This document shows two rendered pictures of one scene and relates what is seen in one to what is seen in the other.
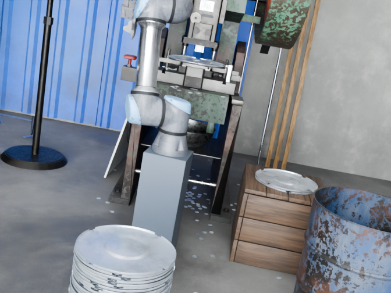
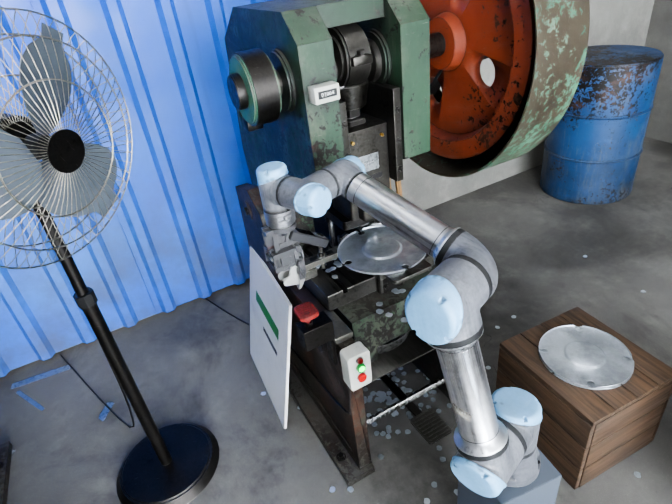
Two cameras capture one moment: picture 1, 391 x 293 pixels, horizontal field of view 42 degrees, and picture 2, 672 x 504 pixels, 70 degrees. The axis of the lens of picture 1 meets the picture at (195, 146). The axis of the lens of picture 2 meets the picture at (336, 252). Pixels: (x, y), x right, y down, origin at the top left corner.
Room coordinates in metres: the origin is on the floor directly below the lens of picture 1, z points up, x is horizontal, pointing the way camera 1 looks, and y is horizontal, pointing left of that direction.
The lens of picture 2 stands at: (1.57, 0.75, 1.62)
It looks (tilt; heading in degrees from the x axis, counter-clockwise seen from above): 32 degrees down; 336
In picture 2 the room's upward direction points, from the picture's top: 8 degrees counter-clockwise
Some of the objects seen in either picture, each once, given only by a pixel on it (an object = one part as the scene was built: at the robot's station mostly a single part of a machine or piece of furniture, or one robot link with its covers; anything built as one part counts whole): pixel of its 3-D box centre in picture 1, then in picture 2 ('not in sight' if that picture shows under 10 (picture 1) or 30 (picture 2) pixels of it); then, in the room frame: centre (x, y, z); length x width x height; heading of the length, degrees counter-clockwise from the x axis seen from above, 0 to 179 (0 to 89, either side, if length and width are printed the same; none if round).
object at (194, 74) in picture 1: (194, 74); (391, 271); (2.65, 0.07, 0.72); 0.25 x 0.14 x 0.14; 1
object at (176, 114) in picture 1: (174, 113); (512, 419); (2.08, 0.11, 0.62); 0.13 x 0.12 x 0.14; 109
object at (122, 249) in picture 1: (126, 247); not in sight; (1.35, 0.14, 0.35); 0.29 x 0.29 x 0.01
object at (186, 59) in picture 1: (196, 60); (381, 248); (2.70, 0.07, 0.78); 0.29 x 0.29 x 0.01
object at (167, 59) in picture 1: (166, 57); (319, 256); (2.82, 0.24, 0.76); 0.17 x 0.06 x 0.10; 91
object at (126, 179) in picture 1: (143, 104); (290, 316); (2.96, 0.34, 0.45); 0.92 x 0.12 x 0.90; 1
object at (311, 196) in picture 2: not in sight; (309, 194); (2.50, 0.37, 1.15); 0.11 x 0.11 x 0.08; 19
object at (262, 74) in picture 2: not in sight; (263, 91); (2.84, 0.32, 1.31); 0.22 x 0.12 x 0.22; 1
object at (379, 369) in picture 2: (182, 141); (370, 334); (2.83, 0.07, 0.31); 0.43 x 0.42 x 0.01; 91
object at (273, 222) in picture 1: (277, 217); (576, 391); (2.27, -0.44, 0.18); 0.40 x 0.38 x 0.35; 177
